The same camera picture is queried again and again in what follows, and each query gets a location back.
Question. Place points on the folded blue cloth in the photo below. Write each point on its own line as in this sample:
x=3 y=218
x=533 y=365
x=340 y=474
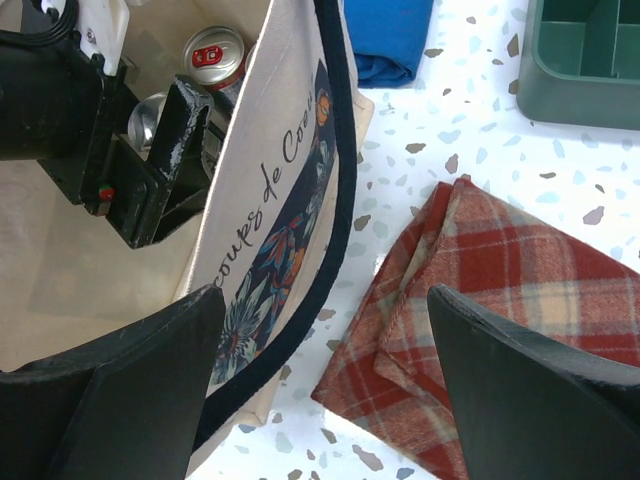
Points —
x=387 y=39

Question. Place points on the red plaid cloth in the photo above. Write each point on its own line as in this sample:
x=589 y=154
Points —
x=386 y=377

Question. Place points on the beige canvas tote bag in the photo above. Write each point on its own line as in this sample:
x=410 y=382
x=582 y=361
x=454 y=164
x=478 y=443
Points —
x=280 y=151

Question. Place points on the black can foil top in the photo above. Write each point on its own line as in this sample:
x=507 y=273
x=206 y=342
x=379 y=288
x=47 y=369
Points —
x=144 y=120

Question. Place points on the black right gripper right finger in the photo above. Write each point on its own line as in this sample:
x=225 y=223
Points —
x=529 y=407

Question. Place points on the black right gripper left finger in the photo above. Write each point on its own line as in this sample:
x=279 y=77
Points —
x=125 y=405

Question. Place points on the green compartment tray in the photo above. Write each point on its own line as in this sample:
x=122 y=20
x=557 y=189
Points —
x=580 y=63

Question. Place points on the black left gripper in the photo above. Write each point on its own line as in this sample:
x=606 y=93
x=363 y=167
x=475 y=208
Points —
x=60 y=109

